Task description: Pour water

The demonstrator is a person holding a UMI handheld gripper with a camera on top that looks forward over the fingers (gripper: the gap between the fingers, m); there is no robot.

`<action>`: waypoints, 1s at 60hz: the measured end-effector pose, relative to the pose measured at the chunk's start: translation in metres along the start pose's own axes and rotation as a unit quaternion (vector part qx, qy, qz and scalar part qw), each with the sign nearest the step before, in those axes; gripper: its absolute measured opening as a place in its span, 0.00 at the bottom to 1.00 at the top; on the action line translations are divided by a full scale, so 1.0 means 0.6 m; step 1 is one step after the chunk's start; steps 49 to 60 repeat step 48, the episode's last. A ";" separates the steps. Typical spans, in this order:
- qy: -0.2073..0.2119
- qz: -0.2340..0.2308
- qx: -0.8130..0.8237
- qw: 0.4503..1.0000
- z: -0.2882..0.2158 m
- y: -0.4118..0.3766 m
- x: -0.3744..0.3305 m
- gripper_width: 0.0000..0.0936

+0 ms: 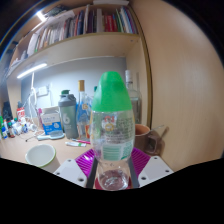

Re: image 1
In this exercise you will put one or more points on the blue and white carton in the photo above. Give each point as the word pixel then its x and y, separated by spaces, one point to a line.
pixel 51 121

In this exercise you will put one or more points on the white wall socket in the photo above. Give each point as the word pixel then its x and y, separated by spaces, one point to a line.
pixel 42 90

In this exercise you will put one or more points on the brown cup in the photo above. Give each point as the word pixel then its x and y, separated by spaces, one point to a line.
pixel 145 138

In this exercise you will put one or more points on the light blue hairbrush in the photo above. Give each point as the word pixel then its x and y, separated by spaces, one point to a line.
pixel 51 136

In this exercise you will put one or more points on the white jar with red lid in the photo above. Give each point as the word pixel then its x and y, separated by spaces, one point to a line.
pixel 21 113

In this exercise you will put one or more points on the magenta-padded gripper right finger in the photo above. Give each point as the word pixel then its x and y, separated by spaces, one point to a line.
pixel 140 159

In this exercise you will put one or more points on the wooden shelf unit with books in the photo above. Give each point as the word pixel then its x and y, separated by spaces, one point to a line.
pixel 83 33

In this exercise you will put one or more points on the clear glass bottle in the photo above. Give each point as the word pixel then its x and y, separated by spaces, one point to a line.
pixel 136 103

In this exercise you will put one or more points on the white desk lamp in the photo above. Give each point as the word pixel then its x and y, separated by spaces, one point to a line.
pixel 32 100

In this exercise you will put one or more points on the white LED light bar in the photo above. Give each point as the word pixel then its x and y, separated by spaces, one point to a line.
pixel 31 70

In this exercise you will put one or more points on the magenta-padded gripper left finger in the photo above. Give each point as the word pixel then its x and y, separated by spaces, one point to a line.
pixel 85 161

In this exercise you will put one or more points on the white mug with green rim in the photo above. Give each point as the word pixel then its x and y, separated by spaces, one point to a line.
pixel 40 156

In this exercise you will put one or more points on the white tube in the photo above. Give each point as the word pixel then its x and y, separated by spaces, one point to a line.
pixel 75 144

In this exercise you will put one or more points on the clear bottle with green cap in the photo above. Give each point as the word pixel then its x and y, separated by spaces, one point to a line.
pixel 111 93

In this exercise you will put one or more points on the grey shaker bottle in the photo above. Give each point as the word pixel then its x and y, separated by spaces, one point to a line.
pixel 68 116

